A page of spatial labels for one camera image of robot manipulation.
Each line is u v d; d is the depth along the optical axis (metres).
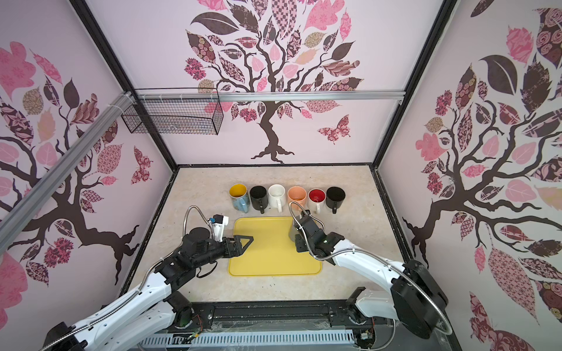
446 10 0.69
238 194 0.98
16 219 0.50
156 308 0.60
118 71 0.81
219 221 0.70
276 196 1.03
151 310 0.59
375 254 0.49
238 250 0.67
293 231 0.95
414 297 0.41
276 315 0.76
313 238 0.63
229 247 0.67
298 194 1.03
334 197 0.96
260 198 0.98
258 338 0.70
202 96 0.92
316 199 1.02
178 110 0.95
